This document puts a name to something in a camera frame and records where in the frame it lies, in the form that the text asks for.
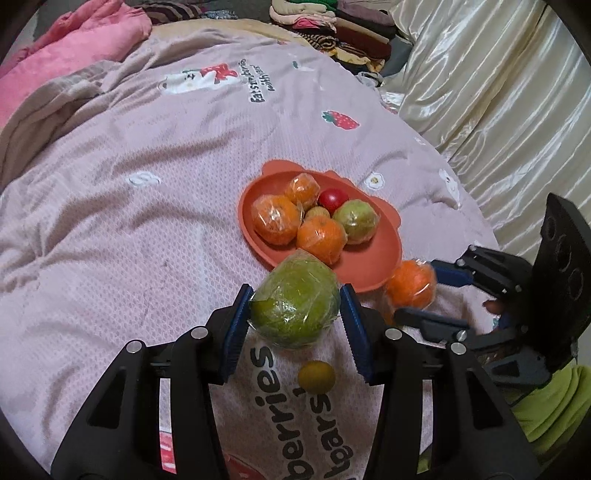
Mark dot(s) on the cream satin curtain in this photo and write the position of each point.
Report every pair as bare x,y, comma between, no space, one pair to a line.
489,92

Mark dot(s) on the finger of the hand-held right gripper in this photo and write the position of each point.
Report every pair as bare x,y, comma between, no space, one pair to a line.
455,276
429,323

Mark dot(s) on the small orange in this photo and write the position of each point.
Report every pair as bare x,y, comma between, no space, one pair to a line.
302,190

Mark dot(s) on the red tomato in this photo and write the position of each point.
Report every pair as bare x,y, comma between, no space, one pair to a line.
333,199

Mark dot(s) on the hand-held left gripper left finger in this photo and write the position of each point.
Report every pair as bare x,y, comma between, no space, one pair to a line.
233,332

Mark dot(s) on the person's right hand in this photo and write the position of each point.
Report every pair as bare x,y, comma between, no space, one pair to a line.
494,306

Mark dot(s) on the person's right forearm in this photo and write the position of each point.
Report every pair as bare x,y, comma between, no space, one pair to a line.
549,406

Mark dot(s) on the pink printed quilt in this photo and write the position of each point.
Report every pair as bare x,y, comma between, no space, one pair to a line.
138,207

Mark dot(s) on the large orange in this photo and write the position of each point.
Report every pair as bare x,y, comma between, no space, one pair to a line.
275,219

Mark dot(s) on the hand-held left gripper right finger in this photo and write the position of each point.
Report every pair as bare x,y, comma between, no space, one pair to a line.
358,337

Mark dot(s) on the small green fruit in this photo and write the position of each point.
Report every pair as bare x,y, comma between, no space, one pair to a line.
355,221

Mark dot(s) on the pile of folded clothes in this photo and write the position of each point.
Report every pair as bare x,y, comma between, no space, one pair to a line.
341,32

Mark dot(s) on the large green fruit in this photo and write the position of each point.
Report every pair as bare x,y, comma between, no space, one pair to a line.
295,304

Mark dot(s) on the dark striped cloth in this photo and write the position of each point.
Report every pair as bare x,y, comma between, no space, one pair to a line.
173,11

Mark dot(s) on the orange-red oval plate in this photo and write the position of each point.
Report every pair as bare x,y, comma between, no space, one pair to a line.
369,263

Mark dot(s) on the small yellow-brown round fruit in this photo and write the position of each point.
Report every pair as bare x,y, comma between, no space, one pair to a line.
317,213
316,376

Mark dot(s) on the pink blanket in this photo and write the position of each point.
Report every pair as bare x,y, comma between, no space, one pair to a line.
78,50

